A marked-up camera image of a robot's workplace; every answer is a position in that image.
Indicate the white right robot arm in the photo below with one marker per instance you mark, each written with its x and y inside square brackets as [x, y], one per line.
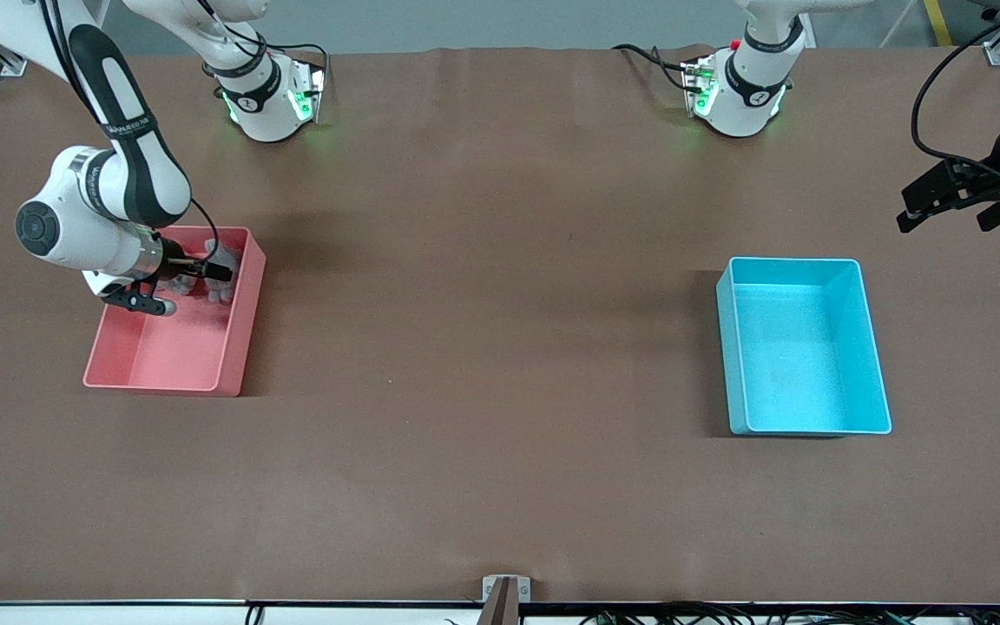
[75, 234]

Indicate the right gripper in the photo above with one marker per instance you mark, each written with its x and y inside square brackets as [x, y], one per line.
[174, 257]

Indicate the blue plastic box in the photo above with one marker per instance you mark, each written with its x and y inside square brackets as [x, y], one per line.
[804, 365]

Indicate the brown table cover sheet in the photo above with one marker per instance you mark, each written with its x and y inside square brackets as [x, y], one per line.
[500, 260]

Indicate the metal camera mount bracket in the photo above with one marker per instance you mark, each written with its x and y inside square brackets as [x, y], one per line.
[507, 599]

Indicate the pink plastic box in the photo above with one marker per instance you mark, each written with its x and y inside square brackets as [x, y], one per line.
[179, 356]

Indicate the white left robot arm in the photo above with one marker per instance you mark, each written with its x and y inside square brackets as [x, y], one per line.
[747, 87]

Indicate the grey plush toy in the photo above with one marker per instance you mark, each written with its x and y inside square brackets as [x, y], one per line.
[179, 287]
[224, 292]

